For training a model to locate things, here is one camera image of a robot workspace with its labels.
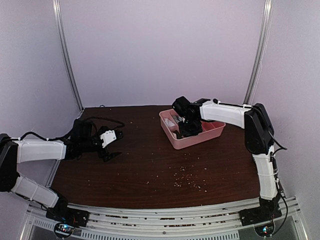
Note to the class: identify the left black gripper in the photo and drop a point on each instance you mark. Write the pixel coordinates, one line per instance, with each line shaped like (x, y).
(108, 156)

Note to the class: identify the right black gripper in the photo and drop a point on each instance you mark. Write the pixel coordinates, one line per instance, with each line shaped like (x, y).
(184, 132)

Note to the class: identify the grey boxer briefs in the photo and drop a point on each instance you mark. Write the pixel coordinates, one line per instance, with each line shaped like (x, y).
(177, 118)

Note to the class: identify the pink divided organizer box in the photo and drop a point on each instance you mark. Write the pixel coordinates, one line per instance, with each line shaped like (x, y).
(210, 130)

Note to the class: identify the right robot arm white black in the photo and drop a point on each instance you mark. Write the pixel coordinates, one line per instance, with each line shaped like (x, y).
(259, 140)

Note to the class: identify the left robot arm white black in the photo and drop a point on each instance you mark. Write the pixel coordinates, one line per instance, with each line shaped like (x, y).
(84, 137)

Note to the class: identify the black item in box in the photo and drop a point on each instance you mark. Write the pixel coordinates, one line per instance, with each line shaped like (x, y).
(177, 134)

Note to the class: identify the white rolled item in box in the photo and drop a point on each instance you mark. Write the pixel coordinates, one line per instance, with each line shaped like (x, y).
(169, 123)

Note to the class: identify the left round controller board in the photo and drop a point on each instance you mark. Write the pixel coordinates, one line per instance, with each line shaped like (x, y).
(63, 230)

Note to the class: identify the round controller board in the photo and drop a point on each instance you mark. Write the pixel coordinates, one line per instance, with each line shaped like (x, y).
(63, 230)
(264, 230)

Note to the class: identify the right round controller board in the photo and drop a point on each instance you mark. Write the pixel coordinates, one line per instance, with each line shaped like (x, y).
(264, 230)

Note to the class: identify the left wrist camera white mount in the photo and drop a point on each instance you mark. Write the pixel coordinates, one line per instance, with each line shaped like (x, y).
(110, 136)

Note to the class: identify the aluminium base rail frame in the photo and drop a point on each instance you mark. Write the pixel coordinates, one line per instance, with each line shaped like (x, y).
(209, 222)

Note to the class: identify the right aluminium corner post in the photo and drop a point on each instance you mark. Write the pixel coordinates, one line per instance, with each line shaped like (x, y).
(260, 51)

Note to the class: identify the aluminium corner post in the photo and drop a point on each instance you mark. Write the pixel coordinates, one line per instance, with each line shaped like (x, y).
(260, 51)
(65, 53)

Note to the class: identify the left aluminium corner post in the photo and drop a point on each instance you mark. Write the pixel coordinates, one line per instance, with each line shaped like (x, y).
(65, 53)

